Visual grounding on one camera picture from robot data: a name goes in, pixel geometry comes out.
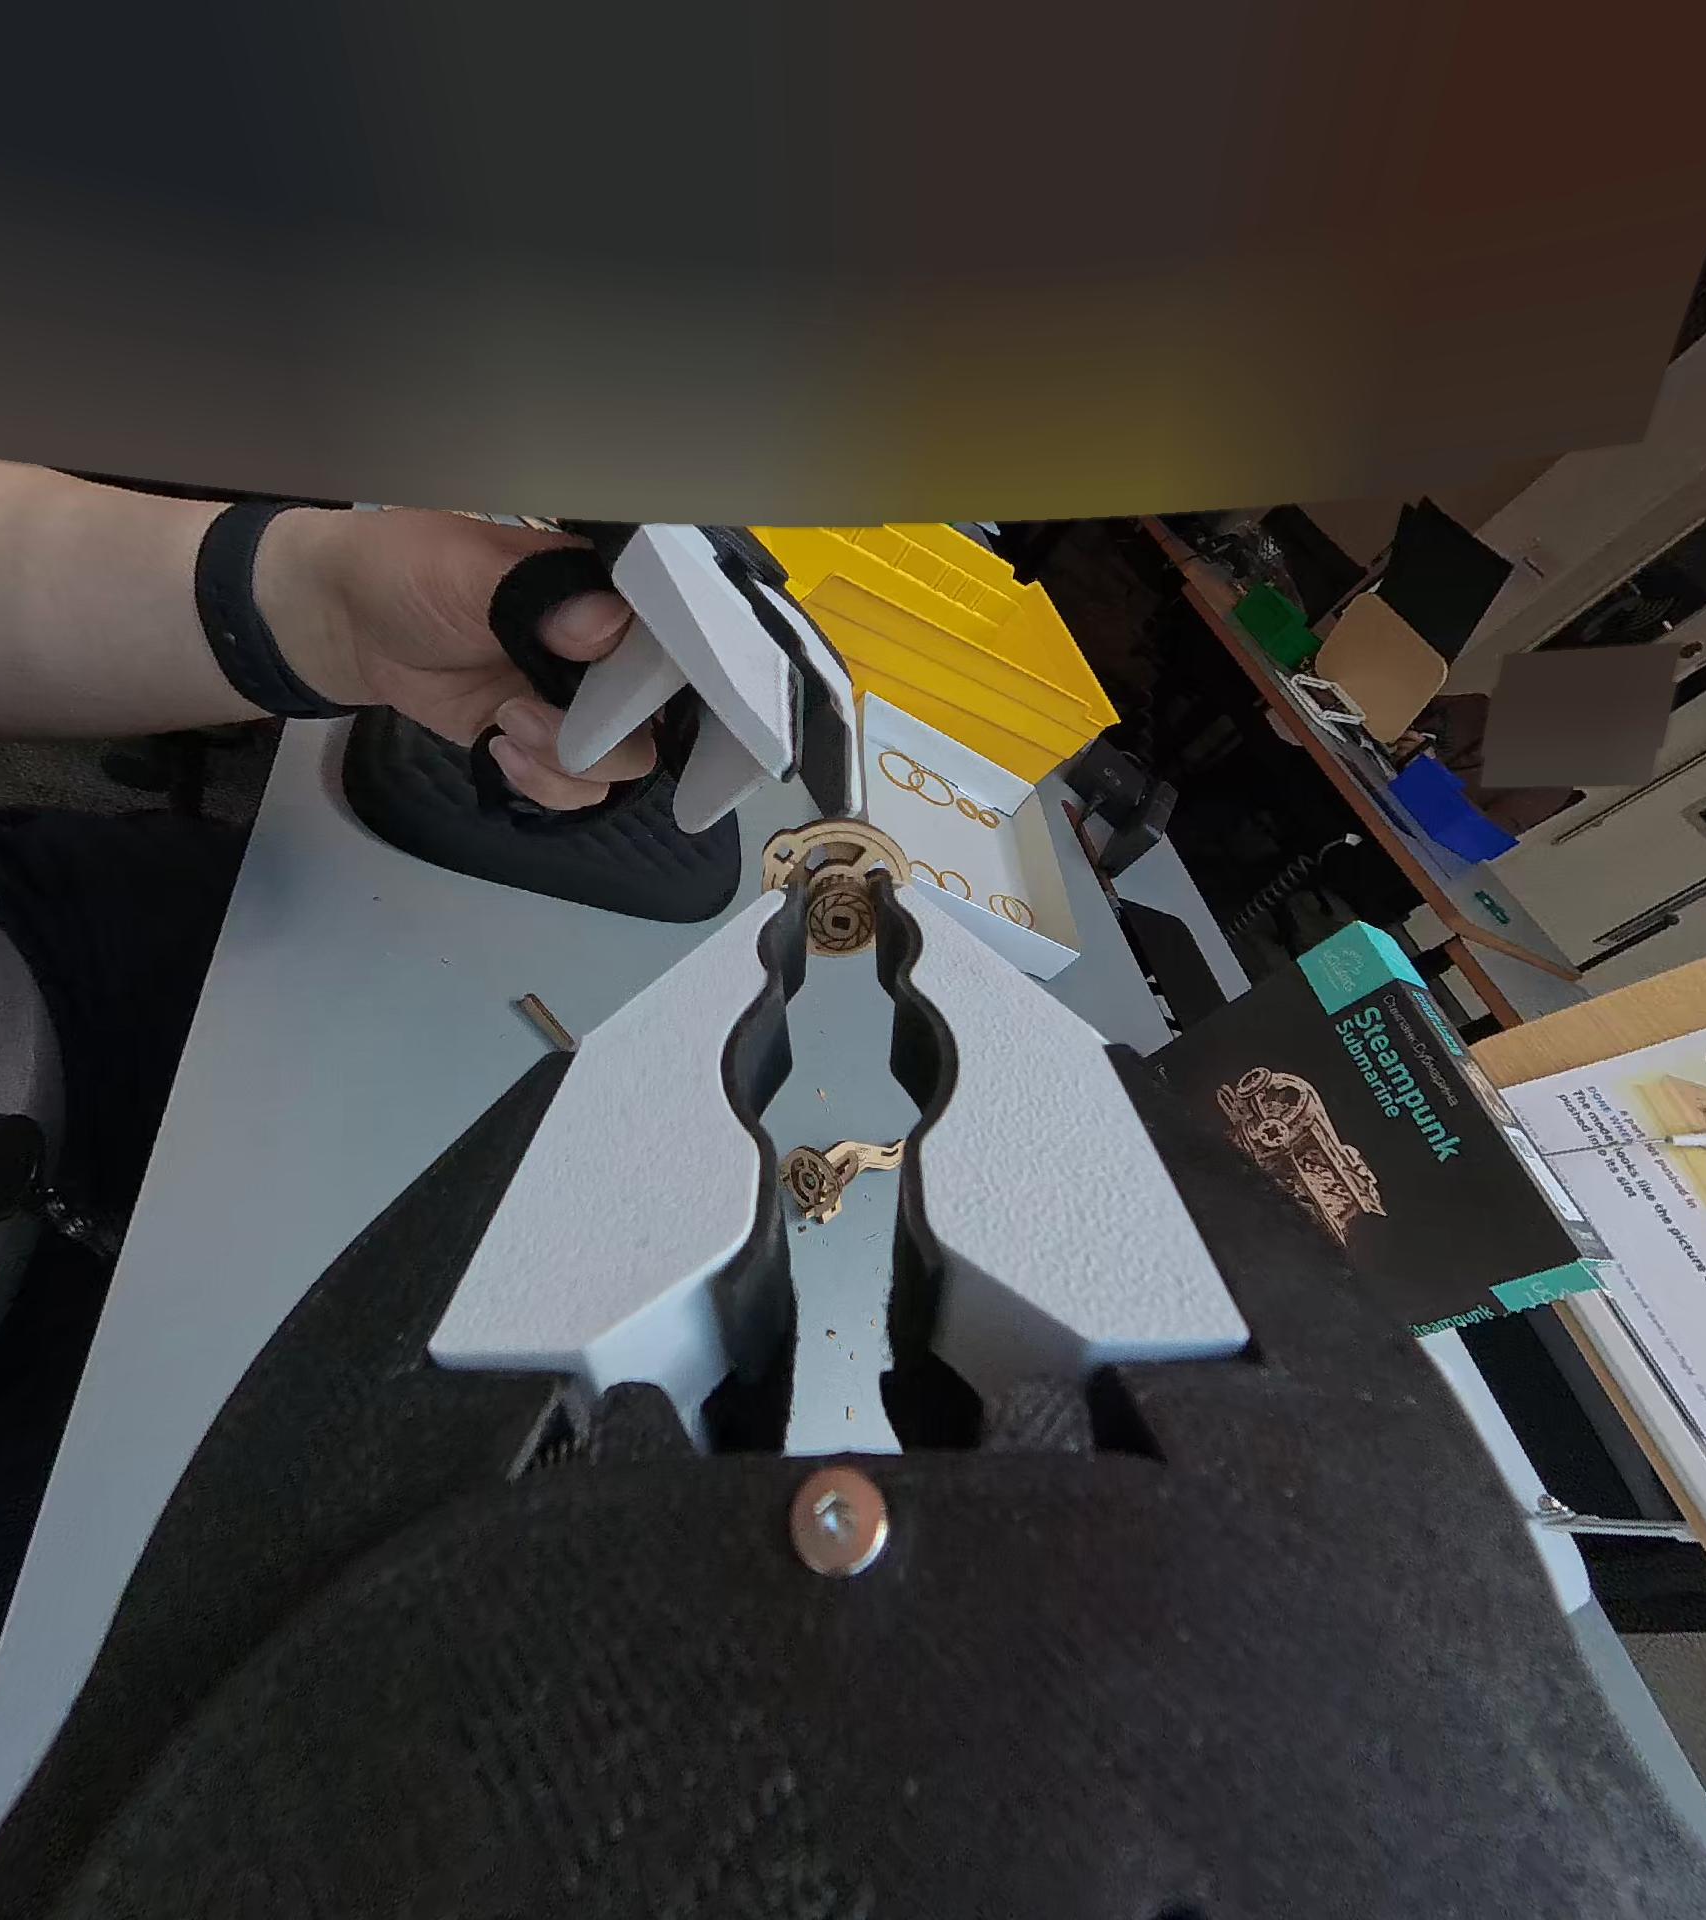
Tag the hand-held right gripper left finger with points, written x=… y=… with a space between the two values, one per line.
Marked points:
x=598 y=1170

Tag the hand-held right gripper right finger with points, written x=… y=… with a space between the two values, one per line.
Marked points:
x=1078 y=1170

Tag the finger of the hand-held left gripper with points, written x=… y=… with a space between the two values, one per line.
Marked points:
x=727 y=661

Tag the wooden wheel part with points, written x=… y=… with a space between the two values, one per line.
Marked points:
x=876 y=853

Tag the small wooden gear part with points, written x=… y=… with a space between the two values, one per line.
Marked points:
x=840 y=918

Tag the person's left forearm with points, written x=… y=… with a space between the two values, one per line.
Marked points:
x=42 y=585

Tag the black model kit box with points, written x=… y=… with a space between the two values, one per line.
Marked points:
x=1378 y=1141

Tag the white wooden parts sheet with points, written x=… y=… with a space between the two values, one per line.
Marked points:
x=1002 y=863

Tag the person's left hand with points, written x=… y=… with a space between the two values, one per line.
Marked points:
x=402 y=615

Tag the thin wooden strip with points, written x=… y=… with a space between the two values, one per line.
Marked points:
x=546 y=1021

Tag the scattered brown rings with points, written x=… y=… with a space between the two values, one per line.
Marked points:
x=912 y=776

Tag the yellow plastic bin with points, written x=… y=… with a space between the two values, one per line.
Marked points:
x=958 y=644

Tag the black device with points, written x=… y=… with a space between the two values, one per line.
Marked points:
x=1117 y=802

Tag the black wristband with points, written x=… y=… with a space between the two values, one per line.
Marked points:
x=241 y=615

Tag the long workbench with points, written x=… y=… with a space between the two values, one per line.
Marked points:
x=1513 y=968

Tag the blue bin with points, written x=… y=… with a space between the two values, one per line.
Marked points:
x=1453 y=811

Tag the green bin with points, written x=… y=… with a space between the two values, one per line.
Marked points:
x=1272 y=623

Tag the wooden sheet holder board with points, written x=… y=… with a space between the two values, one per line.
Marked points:
x=1618 y=1013

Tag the tan wooden chair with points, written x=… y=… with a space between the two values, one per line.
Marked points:
x=1378 y=669

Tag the printed instruction sheet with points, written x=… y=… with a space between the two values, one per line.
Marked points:
x=1693 y=1245

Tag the black flat panel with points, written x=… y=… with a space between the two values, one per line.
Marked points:
x=1446 y=578

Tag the metal door handrail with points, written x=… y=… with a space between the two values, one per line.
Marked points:
x=1662 y=781

